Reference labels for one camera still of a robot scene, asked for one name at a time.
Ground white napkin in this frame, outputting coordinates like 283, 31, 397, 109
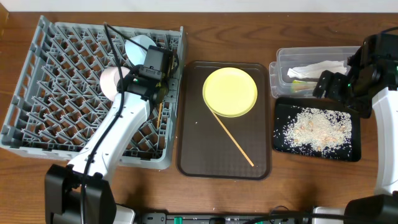
287, 60, 348, 79

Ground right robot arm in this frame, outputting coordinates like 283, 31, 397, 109
313, 29, 397, 223

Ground left black cable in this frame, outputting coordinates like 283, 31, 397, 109
79, 22, 150, 224

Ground green plastic wrapper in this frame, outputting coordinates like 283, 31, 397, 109
290, 80, 317, 93

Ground wooden chopstick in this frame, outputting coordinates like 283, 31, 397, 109
157, 102, 163, 129
210, 110, 254, 167

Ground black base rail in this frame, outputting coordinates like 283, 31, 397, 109
114, 207, 398, 224

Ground rice and food scraps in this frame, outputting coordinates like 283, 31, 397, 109
276, 106, 352, 155

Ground grey plastic dish rack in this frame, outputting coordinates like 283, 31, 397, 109
1, 17, 187, 170

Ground clear plastic bin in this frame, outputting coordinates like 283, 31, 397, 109
269, 46, 359, 98

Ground pink bowl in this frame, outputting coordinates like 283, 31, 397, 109
99, 67, 120, 101

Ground yellow round plate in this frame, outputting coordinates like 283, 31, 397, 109
202, 67, 258, 118

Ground black waste tray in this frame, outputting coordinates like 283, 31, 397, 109
273, 97, 362, 162

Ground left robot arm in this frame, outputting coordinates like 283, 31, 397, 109
45, 45, 179, 223

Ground brown serving tray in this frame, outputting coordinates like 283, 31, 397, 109
177, 61, 272, 180

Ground light blue bowl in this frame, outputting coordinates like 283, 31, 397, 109
125, 35, 156, 65

